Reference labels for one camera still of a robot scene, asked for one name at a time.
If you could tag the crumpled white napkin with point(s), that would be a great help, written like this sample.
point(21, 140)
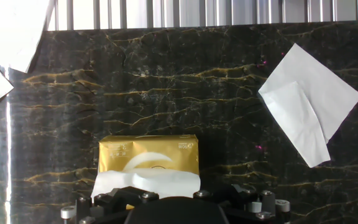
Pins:
point(8, 31)

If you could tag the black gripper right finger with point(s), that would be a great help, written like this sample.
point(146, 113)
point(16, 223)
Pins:
point(253, 202)

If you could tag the folded white napkin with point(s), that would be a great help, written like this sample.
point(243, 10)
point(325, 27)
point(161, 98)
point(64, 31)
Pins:
point(312, 93)

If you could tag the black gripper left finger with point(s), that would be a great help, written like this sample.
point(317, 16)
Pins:
point(110, 202)

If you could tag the gold tissue pack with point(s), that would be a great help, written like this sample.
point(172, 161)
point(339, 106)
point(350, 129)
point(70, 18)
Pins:
point(154, 149)

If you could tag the white pulled napkin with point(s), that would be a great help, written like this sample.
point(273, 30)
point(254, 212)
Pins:
point(154, 183)

